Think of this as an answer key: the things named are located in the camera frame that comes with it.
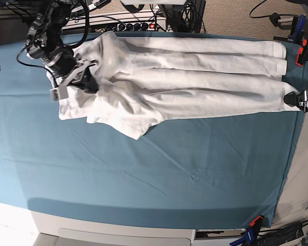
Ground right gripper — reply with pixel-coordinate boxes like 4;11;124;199
45;51;99;94

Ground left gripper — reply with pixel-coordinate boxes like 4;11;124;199
283;89;308;113

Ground white T-shirt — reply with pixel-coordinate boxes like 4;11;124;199
59;32;296;139

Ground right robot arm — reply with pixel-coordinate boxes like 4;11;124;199
21;1;99;100

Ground orange black right clamp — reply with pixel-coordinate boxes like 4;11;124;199
295;39;308;67

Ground orange black clamp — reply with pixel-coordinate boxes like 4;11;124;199
295;39;308;67
249;215;264;230

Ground blue clamp top right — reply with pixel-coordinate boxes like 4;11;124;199
273;15;307;45

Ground blue clamp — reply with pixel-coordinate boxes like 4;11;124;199
273;15;307;45
229;227;260;246

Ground black caster wheel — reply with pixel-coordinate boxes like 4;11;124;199
269;13;281;27

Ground black power strip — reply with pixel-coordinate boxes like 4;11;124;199
117;22;157;32

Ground teal table cloth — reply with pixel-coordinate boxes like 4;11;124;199
0;42;304;229

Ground orange black bottom clamp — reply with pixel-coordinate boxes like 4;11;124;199
249;215;264;230

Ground blue clamp bottom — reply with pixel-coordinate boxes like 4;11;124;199
229;227;260;246

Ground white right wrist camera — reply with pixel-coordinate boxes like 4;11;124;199
50;86;68;101

